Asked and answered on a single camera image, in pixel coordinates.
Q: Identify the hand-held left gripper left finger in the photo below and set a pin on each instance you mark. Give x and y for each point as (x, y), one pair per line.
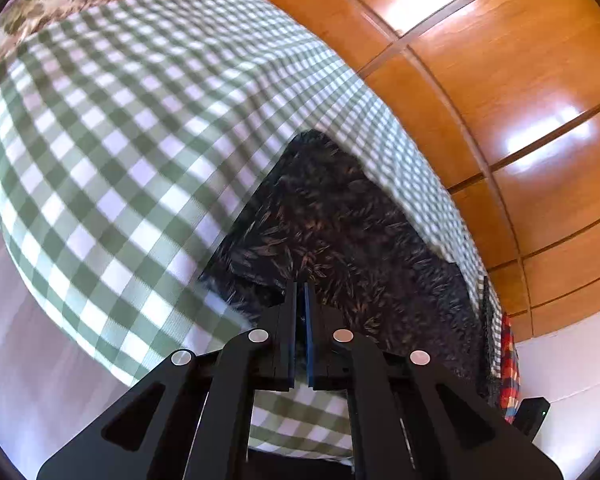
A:
(289, 325)

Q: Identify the red plaid cloth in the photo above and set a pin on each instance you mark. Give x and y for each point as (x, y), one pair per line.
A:
(510, 370)

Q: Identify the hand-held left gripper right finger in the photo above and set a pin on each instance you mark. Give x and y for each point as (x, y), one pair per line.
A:
(308, 325)

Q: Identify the green checked bed sheet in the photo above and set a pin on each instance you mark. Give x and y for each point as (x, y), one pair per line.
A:
(130, 135)

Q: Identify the dark leaf-patterned pants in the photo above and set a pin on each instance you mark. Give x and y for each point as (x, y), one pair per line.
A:
(340, 210)

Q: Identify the wooden panelled wardrobe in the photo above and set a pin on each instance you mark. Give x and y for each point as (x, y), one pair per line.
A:
(480, 60)

